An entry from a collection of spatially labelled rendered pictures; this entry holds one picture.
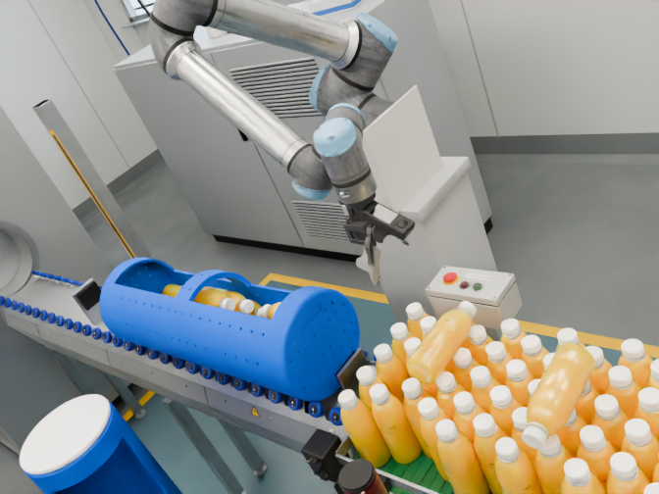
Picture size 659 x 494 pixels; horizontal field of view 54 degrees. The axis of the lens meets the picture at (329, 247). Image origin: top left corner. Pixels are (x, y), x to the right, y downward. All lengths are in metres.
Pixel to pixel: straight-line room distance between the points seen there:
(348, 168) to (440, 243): 0.82
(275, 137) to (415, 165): 0.64
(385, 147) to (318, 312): 0.60
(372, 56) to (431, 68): 1.30
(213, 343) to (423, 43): 1.99
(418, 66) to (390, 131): 1.26
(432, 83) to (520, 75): 1.00
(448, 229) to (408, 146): 0.31
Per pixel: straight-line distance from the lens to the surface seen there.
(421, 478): 1.54
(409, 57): 3.18
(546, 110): 4.25
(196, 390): 2.14
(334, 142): 1.35
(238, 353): 1.68
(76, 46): 7.04
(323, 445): 1.56
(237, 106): 1.65
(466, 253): 2.27
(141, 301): 2.04
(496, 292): 1.59
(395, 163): 2.01
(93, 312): 2.71
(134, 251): 2.92
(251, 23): 1.84
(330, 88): 2.10
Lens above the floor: 2.08
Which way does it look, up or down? 29 degrees down
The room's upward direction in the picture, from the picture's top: 25 degrees counter-clockwise
